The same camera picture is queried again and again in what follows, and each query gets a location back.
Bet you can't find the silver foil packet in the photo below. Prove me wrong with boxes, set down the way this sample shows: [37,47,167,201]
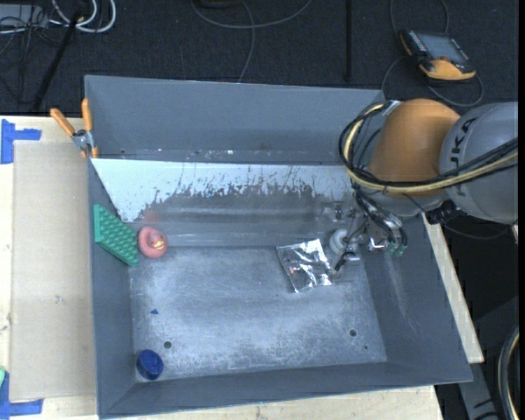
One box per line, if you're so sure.
[276,238,334,295]

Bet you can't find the blue round cap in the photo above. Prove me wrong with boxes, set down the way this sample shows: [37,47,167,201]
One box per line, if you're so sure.
[135,348,165,382]

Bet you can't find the grey metal bin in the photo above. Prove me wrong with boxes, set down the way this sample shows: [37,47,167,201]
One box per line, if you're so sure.
[83,74,474,419]

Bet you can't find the black cylinder on white bracket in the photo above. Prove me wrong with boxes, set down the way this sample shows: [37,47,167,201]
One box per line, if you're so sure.
[328,228,355,275]

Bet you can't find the pink rubber duck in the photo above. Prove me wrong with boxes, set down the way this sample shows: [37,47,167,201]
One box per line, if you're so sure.
[137,226,169,260]

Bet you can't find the green studded building plate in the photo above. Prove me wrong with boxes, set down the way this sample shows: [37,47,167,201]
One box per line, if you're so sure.
[93,203,140,267]

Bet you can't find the brown cardboard board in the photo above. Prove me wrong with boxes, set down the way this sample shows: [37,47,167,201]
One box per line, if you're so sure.
[9,140,99,404]

